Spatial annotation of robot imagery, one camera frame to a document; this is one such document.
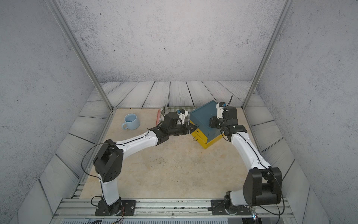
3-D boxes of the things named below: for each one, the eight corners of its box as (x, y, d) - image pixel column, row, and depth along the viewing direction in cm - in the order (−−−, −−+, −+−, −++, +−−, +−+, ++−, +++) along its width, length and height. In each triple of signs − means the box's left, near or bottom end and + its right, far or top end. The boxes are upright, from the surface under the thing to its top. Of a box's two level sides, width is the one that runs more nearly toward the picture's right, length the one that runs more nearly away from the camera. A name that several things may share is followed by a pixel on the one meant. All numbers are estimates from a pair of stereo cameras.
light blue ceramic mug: (125, 131, 108) (121, 124, 101) (128, 121, 115) (125, 113, 108) (137, 131, 108) (134, 124, 101) (140, 121, 115) (137, 113, 108)
